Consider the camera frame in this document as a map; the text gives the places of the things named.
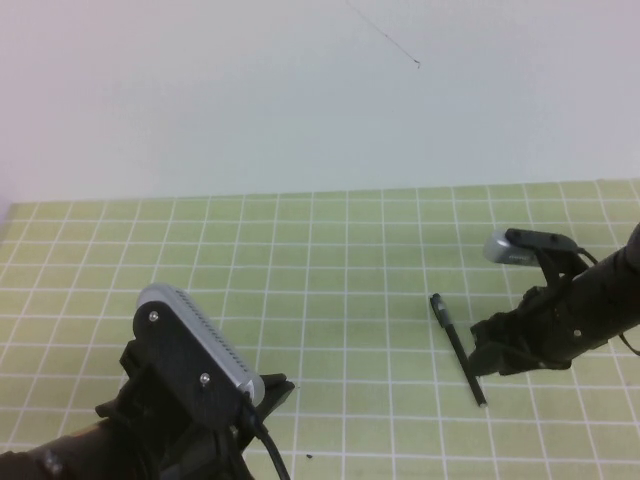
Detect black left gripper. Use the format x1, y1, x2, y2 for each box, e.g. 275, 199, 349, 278
94, 339, 297, 480

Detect black left camera cable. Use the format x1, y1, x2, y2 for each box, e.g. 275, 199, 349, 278
242, 392, 292, 480

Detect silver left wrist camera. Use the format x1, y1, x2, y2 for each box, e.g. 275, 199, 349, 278
137, 283, 265, 405

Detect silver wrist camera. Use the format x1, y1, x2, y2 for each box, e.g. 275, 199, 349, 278
482, 229, 539, 266
137, 283, 265, 405

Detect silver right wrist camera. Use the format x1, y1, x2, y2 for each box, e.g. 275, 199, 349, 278
482, 229, 539, 266

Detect grey and black pen cap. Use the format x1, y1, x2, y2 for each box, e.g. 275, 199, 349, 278
429, 293, 452, 329

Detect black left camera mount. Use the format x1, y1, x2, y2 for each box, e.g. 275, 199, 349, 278
131, 298, 251, 434

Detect thin black pen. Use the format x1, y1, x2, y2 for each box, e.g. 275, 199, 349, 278
446, 323, 489, 409

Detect green white-grid table mat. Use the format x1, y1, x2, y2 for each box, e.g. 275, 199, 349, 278
0, 180, 640, 480

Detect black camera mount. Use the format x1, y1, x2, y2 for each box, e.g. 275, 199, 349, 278
131, 298, 251, 434
504, 228, 589, 301

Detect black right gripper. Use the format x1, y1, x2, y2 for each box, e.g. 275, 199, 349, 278
467, 279, 609, 380

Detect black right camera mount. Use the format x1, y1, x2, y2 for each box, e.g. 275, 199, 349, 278
504, 228, 589, 301

